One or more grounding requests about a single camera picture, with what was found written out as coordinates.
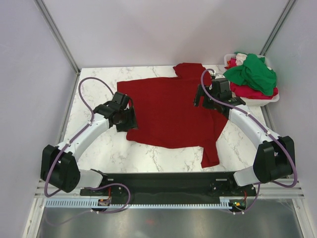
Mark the aluminium frame post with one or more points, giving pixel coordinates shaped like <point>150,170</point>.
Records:
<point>57,34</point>
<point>290,4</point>

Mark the dark red t shirt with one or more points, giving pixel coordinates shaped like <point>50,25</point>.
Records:
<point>166,116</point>

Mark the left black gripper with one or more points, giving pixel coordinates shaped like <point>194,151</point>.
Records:
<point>132,123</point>

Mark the white slotted cable duct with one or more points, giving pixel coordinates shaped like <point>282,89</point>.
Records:
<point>94,203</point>

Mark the right aluminium frame post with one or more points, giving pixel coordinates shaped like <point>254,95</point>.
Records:
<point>290,4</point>

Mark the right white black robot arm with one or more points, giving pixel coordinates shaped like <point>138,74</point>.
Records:
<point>275,157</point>

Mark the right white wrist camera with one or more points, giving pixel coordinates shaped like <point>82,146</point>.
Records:
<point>216,76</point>

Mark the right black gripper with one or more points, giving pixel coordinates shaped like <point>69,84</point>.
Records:
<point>200,91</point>

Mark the left aluminium frame post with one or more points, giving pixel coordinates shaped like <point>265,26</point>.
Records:
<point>57,34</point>

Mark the green t shirt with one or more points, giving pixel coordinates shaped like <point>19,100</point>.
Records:
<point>252,71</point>

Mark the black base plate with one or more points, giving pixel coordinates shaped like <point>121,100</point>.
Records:
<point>170,188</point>

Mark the white laundry basket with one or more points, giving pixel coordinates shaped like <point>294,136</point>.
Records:
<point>253,102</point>

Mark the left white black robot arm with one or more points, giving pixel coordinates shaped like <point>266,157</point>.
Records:
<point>59,163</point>

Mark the white pink garment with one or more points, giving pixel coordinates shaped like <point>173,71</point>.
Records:
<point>233,60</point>

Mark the bright red t shirt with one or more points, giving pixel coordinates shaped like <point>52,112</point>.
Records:
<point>249,93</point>

